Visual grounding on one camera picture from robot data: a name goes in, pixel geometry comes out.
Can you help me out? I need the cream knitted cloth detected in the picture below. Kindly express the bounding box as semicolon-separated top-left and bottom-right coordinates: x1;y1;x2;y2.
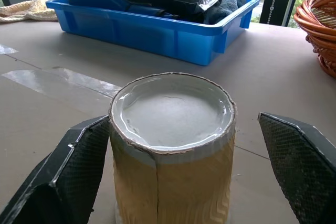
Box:
0;0;68;24

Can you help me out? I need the blue plastic bin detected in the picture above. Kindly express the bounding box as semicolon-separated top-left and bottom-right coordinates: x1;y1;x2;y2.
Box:
45;0;260;66

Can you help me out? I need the blue fleece towel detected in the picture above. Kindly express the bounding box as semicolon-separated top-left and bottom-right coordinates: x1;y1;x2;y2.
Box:
203;0;247;25

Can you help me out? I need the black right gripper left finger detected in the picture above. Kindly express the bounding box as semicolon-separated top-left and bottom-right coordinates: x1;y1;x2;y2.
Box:
0;114;111;224

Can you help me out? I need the orange wicker basket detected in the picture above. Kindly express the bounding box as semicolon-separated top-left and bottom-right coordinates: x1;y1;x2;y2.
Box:
293;0;336;79

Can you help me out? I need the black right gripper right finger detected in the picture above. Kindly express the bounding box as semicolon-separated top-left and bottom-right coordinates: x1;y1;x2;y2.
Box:
257;112;336;224

